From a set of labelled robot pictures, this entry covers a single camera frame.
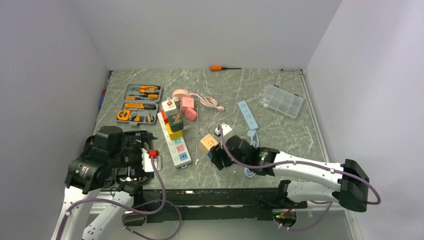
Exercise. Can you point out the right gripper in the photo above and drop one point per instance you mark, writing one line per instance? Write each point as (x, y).
(217, 152)

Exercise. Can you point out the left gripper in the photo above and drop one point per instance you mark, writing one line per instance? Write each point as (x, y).
(139, 149)

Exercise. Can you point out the tan cube adapter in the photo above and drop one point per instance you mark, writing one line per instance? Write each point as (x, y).
(207, 143)

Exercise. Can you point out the light blue power strip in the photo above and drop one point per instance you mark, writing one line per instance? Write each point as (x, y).
(247, 115)

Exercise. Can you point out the grey tool tray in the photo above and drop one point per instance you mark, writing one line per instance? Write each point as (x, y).
(140, 104)

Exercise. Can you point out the white power strip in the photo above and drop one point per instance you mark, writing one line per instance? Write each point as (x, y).
(178, 149)

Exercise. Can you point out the clear plastic screw box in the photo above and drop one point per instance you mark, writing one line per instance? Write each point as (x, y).
(281, 101)

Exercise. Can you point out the black tool case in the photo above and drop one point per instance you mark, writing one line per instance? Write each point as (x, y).
(117, 149)

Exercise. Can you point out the pink round socket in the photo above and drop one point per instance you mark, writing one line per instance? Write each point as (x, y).
(178, 94)

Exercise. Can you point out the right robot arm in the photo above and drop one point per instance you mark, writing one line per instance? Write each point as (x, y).
(302, 179)

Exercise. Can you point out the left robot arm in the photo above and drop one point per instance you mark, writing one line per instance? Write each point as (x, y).
(85, 217)

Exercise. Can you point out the small pink plug adapter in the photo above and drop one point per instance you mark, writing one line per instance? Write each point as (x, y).
(190, 114)

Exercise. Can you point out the blue red pen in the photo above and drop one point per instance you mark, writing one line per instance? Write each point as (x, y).
(102, 96)

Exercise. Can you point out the yellow cube adapter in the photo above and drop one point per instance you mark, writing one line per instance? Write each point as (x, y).
(173, 135)

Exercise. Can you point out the green cube adapter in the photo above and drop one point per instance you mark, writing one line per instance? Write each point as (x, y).
(176, 122)

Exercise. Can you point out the pink cube adapter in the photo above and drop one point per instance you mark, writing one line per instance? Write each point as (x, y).
(186, 103)

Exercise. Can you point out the white cube adapter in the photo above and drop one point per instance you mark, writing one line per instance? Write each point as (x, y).
(169, 107)

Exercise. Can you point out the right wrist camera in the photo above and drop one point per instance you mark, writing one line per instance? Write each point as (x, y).
(225, 131)

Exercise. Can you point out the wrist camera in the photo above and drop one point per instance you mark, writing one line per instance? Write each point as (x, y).
(225, 131)
(151, 159)

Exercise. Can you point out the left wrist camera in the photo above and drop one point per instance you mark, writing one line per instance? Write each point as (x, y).
(151, 159)

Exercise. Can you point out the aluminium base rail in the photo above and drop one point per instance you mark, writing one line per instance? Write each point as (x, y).
(212, 204)

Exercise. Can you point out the orange handled screwdriver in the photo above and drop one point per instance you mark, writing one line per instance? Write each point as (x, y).
(218, 68)

